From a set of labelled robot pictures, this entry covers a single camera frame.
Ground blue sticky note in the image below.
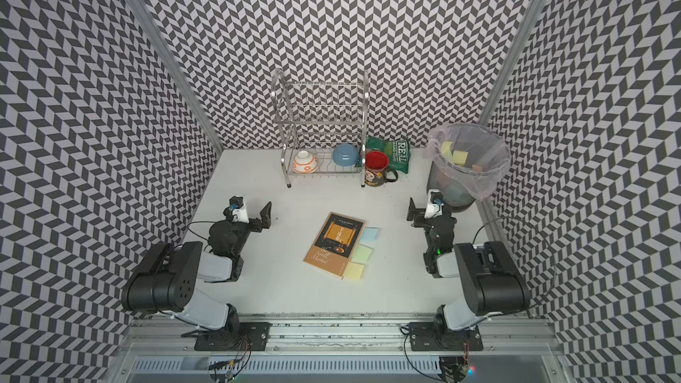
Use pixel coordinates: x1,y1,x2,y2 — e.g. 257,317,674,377
359,227,380,244

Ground green sticky note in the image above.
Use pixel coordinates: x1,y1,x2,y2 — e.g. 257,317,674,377
351,245,373,264

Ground brown paperback book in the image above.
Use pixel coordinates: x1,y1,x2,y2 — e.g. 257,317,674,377
303,213,365,278

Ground yellow sticky note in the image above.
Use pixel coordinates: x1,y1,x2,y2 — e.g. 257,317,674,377
343,262,365,281

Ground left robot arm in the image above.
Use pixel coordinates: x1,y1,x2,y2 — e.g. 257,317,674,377
121,196,272,351

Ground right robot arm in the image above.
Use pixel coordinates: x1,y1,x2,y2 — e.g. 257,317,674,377
406,191,531,350

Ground mesh trash bin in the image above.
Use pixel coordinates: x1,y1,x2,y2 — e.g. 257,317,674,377
427,163,476,213

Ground red black mug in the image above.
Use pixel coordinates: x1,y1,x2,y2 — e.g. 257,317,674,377
365,151,399,187

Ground green snack bag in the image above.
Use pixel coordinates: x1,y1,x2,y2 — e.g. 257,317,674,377
366,137,411,174

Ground white orange bowl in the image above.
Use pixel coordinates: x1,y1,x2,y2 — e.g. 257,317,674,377
292,150,319,174

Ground yellow notes in bin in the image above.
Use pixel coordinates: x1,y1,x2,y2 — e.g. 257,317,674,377
440,141,468,166

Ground blue bowl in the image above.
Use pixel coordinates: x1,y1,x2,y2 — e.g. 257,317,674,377
332,143,360,168

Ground metal dish rack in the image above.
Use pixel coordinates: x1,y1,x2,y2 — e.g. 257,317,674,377
269,69,371,189

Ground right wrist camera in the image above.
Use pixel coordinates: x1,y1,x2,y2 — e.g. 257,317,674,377
424,189,444,219

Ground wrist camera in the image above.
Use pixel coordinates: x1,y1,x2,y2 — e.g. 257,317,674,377
424,189,444,219
223,196,249,223

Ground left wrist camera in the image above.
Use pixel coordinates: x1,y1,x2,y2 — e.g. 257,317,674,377
223,196,249,223

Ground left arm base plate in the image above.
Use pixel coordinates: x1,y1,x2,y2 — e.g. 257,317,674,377
194,322,271,352

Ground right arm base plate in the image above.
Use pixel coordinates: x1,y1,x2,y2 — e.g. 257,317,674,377
402,322,483,352

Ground aluminium front rail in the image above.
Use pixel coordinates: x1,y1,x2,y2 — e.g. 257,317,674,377
117,313,561,356

